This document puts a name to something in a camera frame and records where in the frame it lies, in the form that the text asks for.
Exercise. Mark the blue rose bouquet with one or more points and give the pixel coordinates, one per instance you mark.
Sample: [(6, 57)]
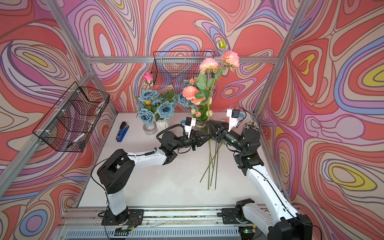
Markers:
[(153, 106)]

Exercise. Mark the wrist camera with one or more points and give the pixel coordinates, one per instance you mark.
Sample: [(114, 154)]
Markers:
[(233, 115), (189, 123)]

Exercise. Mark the white ribbed ceramic vase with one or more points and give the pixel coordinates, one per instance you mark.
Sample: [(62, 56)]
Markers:
[(162, 124)]

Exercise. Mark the blue black stapler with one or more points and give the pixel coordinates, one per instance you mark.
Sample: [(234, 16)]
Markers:
[(124, 127)]

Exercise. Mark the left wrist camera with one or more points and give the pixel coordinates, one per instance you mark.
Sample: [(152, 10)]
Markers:
[(189, 123)]

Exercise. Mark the back black wire basket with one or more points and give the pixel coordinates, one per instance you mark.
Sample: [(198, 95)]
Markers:
[(174, 67)]

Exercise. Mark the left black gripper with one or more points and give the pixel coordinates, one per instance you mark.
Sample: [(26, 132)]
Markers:
[(194, 141)]

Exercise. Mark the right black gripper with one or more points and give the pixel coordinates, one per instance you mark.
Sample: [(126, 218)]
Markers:
[(221, 132)]

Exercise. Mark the black wire basket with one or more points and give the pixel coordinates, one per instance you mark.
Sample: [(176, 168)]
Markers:
[(79, 110), (174, 67)]

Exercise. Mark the clear glass vase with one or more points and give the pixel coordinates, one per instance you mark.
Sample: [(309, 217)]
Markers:
[(201, 126)]

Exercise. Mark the light pink rose stem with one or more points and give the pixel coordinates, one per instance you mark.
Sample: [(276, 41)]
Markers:
[(211, 158)]

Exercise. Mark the peach rose bouquet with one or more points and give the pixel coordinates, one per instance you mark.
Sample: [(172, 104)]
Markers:
[(198, 95)]

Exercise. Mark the metal mesh pencil cup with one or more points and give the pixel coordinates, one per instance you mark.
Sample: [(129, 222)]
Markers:
[(251, 125)]

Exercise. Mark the clear tape roll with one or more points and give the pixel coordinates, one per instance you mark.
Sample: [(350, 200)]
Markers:
[(150, 129)]

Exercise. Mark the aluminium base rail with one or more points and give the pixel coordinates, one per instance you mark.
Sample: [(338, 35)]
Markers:
[(162, 223)]

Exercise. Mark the white marker in basket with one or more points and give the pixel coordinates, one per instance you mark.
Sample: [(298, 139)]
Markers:
[(75, 140)]

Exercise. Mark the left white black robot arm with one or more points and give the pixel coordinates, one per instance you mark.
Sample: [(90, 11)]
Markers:
[(116, 170)]

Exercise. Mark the pink rose spray with bud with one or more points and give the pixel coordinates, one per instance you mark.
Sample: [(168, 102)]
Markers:
[(214, 69)]

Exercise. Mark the left black wire basket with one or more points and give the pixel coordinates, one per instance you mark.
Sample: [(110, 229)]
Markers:
[(79, 110)]

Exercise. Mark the pink peach rose spray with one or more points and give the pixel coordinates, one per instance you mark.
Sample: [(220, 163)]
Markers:
[(205, 174)]

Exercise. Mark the magenta rose bud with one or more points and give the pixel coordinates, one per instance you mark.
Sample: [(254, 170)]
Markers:
[(148, 77)]

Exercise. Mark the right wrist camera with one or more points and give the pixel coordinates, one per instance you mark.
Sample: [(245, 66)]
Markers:
[(233, 115)]

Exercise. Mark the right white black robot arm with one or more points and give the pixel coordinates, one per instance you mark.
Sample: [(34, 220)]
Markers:
[(264, 186)]

